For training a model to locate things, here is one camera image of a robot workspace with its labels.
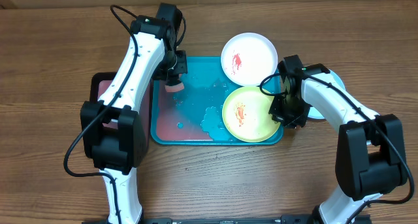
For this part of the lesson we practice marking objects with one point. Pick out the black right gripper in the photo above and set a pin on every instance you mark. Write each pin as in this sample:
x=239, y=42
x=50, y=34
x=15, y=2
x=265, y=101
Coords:
x=285, y=114

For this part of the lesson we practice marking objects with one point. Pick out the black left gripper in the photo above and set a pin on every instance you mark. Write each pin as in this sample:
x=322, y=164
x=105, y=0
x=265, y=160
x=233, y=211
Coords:
x=182, y=70

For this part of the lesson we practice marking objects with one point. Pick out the light blue plate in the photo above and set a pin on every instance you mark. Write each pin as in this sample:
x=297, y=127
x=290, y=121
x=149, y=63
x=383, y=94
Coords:
x=328, y=96

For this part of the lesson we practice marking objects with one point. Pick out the green and pink sponge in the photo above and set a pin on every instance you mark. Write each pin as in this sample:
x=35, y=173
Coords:
x=172, y=87

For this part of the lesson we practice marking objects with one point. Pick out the yellow plate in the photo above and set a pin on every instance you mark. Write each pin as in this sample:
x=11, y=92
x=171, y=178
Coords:
x=245, y=114

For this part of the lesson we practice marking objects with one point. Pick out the white plate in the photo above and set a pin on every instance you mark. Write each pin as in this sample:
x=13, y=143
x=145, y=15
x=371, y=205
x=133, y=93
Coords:
x=248, y=58

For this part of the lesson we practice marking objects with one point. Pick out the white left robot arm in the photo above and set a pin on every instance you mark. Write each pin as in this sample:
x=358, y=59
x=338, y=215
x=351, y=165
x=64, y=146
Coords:
x=112, y=131

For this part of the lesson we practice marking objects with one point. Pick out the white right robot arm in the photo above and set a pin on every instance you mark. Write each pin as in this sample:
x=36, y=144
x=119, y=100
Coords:
x=371, y=166

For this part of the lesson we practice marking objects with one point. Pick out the teal serving tray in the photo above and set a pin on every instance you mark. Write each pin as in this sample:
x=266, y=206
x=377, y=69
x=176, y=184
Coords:
x=193, y=116

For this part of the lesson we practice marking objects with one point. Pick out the black rectangular water tray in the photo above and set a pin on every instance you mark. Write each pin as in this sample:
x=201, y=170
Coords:
x=100, y=83

